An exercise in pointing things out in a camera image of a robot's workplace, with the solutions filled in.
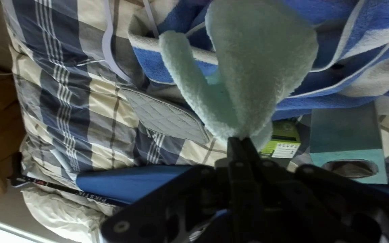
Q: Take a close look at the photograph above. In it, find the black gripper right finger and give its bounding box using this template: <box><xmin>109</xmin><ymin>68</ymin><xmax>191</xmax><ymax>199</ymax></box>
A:
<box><xmin>244</xmin><ymin>136</ymin><xmax>383</xmax><ymax>243</ymax></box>

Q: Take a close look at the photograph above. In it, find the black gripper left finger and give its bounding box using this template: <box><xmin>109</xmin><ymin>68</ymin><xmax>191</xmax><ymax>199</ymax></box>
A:
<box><xmin>101</xmin><ymin>136</ymin><xmax>253</xmax><ymax>243</ymax></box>

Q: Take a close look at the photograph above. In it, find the light blue towel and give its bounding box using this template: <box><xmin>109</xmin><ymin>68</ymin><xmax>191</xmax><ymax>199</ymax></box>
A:
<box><xmin>157</xmin><ymin>0</ymin><xmax>319</xmax><ymax>152</ymax></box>

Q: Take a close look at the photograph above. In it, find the blue white striped towel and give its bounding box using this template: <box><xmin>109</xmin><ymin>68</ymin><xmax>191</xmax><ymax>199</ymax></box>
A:
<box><xmin>128</xmin><ymin>0</ymin><xmax>389</xmax><ymax>121</ymax></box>

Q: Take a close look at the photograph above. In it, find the small green box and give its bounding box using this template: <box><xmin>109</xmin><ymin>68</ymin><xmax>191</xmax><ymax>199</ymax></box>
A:
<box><xmin>259</xmin><ymin>118</ymin><xmax>302</xmax><ymax>159</ymax></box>

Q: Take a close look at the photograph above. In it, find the blue ironing board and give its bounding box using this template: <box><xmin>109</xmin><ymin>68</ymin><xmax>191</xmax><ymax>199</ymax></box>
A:
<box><xmin>74</xmin><ymin>163</ymin><xmax>389</xmax><ymax>207</ymax></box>

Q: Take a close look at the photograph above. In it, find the teal tissue box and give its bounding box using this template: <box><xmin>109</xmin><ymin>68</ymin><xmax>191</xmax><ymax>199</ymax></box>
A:
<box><xmin>307</xmin><ymin>99</ymin><xmax>389</xmax><ymax>186</ymax></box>

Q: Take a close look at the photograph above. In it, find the grey fabric pad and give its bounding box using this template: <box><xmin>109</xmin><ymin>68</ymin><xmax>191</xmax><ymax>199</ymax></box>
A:
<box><xmin>120</xmin><ymin>86</ymin><xmax>210</xmax><ymax>145</ymax></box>

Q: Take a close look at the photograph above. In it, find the white pillow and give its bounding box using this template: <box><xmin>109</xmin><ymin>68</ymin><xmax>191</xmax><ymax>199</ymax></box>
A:
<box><xmin>20</xmin><ymin>183</ymin><xmax>117</xmax><ymax>243</ymax></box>

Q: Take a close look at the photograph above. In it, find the blue beige plaid comforter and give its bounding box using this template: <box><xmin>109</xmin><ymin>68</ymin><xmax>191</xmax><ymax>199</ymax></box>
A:
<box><xmin>0</xmin><ymin>0</ymin><xmax>389</xmax><ymax>190</ymax></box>

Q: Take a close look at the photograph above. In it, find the white cord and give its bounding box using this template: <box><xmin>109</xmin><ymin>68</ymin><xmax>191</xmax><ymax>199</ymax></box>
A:
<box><xmin>99</xmin><ymin>0</ymin><xmax>134</xmax><ymax>84</ymax></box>

